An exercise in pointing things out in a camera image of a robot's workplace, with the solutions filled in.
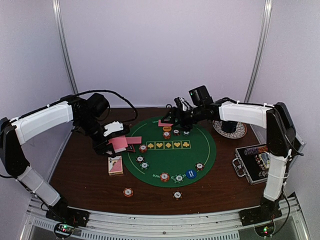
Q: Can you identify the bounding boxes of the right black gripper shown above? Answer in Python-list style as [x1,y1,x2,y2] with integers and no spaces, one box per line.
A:
[161,105,205,132]

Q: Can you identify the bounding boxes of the orange poker chip stack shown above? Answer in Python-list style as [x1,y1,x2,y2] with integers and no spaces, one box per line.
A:
[123,187,134,198]

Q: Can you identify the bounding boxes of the red playing card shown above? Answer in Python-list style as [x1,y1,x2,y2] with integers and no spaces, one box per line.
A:
[126,136,142,145]
[158,119,173,127]

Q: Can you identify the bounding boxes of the brown 100 poker chips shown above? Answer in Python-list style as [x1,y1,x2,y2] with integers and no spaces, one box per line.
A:
[173,129,180,136]

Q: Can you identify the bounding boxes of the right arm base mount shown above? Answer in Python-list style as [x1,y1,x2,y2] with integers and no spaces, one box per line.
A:
[238,206,283,227]

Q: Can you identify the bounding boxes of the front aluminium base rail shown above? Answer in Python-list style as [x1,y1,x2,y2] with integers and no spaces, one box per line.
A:
[17,197,311,240]

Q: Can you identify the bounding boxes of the black red triangular dealer button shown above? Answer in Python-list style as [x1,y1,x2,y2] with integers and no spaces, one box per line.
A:
[126,145,136,153]

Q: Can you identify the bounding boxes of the left aluminium frame post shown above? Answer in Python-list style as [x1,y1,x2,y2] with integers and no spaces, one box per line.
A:
[52,0,79,95]

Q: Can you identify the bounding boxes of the patterned ceramic saucer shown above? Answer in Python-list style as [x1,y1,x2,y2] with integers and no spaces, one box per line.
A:
[212,120,247,140]

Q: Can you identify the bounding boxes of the red card deck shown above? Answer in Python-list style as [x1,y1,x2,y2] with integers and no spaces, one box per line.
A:
[108,135,128,153]

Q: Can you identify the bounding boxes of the dark blue mug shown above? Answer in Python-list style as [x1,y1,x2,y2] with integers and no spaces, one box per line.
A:
[221,121,238,134]

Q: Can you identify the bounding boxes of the aluminium frame post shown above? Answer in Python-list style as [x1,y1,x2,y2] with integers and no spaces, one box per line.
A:
[52,0,79,95]
[244,0,273,103]

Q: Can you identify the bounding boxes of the right aluminium frame post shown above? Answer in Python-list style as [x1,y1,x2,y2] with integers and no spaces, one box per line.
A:
[244,0,273,103]

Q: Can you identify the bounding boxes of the round green poker mat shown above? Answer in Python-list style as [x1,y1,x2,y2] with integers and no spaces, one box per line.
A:
[122,116,217,188]

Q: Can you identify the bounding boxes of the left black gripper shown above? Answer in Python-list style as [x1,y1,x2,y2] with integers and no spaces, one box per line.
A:
[76,114,116,158]

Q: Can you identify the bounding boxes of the green chip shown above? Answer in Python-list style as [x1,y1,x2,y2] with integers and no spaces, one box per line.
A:
[140,162,150,171]
[182,131,190,136]
[173,174,184,184]

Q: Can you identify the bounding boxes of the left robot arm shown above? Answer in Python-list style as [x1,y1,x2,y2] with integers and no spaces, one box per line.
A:
[0,93,116,222]

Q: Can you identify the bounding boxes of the red chips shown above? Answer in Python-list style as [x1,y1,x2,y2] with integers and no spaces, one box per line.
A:
[139,144,148,153]
[160,172,170,182]
[162,131,171,140]

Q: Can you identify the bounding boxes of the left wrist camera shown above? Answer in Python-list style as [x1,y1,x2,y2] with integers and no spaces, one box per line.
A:
[103,121,130,137]

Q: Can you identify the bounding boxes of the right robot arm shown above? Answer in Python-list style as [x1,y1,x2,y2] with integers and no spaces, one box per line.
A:
[161,85,303,221]

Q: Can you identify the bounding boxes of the aluminium poker chip case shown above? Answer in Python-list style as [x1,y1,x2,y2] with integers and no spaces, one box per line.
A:
[231,124,307,186]

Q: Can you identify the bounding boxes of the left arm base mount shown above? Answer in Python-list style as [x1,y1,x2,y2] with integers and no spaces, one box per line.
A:
[45,207,90,227]

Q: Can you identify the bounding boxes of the card deck box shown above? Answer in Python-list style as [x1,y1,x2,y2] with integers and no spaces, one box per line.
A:
[108,155,124,176]

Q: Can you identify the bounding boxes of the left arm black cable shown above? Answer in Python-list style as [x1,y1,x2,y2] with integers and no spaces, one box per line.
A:
[74,89,139,123]

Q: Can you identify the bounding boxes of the brown poker chip stack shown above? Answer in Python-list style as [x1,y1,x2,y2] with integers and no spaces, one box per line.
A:
[172,190,183,200]

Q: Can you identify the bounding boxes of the blue small blind button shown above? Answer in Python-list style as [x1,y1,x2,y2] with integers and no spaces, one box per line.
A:
[185,169,197,180]

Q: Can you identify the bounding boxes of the orange big blind button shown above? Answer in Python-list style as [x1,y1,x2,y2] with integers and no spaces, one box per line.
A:
[162,126,172,132]

